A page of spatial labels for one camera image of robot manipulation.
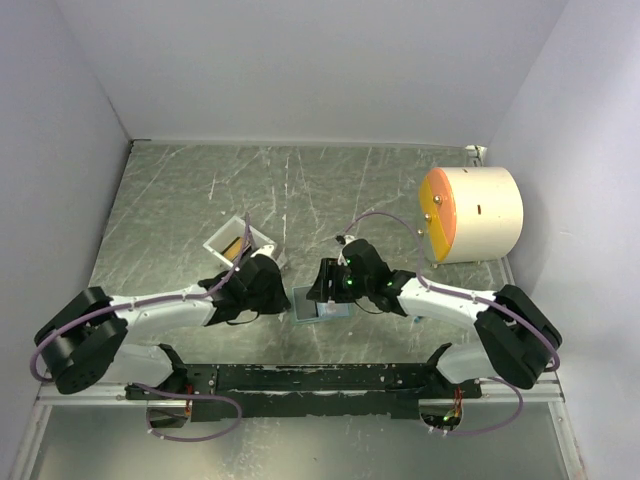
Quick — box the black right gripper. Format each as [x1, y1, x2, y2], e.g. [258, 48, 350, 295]
[307, 257, 372, 303]

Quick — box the black credit card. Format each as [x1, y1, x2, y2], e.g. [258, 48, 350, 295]
[294, 299, 318, 323]

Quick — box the green card holder wallet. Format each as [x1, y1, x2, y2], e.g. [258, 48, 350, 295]
[292, 286, 351, 325]

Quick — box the gold credit card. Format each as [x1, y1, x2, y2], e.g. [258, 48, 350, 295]
[221, 237, 251, 262]

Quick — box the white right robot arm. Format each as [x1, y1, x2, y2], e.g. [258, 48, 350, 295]
[306, 235, 563, 398]

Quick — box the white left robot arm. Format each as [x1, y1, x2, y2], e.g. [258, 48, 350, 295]
[30, 251, 291, 399]

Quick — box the white card tray box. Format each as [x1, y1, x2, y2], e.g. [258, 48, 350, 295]
[203, 216, 276, 268]

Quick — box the white cylinder with orange lid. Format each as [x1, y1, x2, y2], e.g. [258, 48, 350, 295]
[418, 167, 524, 264]

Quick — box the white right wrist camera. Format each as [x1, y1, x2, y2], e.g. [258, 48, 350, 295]
[335, 234, 356, 266]

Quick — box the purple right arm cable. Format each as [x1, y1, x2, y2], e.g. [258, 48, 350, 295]
[335, 212, 560, 436]

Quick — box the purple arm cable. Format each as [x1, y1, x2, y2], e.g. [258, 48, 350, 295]
[335, 212, 560, 436]
[30, 212, 254, 442]

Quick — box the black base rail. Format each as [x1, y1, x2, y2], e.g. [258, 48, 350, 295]
[157, 347, 481, 422]

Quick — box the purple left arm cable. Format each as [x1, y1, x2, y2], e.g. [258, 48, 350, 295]
[30, 212, 254, 442]

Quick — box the aluminium frame profile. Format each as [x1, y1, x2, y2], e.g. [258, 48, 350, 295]
[476, 372, 565, 403]

